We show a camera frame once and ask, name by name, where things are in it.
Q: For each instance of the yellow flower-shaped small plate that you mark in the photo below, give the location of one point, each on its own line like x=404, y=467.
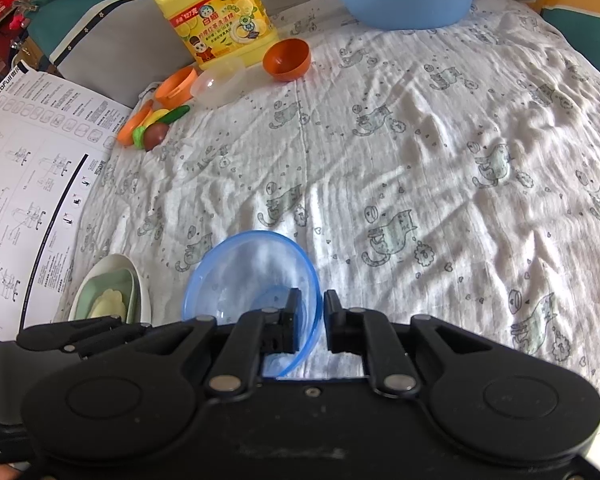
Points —
x=107, y=305

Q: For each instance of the clear blue plastic bowl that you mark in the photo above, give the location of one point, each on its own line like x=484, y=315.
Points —
x=240, y=280

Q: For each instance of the white cat-print blanket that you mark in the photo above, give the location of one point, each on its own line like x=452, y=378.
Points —
x=430, y=160

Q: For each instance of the green toy vegetable piece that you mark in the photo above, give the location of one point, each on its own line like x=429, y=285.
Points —
x=139, y=137

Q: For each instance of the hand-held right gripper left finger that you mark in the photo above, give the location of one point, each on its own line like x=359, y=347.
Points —
x=285, y=325

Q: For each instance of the green square plate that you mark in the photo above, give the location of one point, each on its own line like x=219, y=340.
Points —
x=92, y=290

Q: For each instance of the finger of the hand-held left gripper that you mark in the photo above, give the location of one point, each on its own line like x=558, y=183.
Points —
x=115, y=337
x=55, y=335

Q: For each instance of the orange plastic bowl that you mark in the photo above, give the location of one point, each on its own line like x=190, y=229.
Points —
x=285, y=62

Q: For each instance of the light orange small bowl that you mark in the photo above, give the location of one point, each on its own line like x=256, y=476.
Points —
x=175, y=87

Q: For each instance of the teal grey striped cover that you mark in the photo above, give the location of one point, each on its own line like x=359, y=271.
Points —
x=95, y=0

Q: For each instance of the white printed instruction sheet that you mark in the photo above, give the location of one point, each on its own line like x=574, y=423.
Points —
x=30, y=185

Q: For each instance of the purple toy onion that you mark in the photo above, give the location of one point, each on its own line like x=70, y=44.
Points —
x=156, y=137

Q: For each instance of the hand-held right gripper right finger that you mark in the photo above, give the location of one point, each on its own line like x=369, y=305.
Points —
x=337, y=330

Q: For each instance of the white round plate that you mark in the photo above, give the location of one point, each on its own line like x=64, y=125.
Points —
x=139, y=292

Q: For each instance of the yellow detergent pump bottle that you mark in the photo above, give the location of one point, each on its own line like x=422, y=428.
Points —
x=215, y=25

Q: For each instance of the green toy cucumber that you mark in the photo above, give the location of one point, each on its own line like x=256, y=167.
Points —
x=176, y=114

